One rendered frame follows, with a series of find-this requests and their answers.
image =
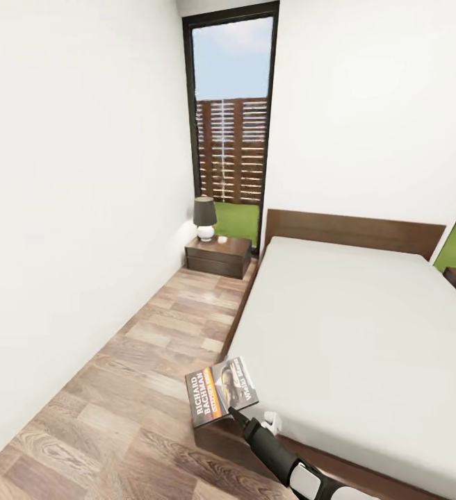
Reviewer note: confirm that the bed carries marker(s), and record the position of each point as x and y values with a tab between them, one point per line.
349	335

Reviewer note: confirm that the table lamp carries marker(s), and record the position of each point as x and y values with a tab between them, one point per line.
204	217

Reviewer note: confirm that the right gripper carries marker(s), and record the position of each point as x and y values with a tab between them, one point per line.
262	442

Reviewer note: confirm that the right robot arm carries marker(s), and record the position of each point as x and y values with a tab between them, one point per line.
306	480

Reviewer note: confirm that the hardback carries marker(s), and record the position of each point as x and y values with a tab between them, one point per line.
214	389

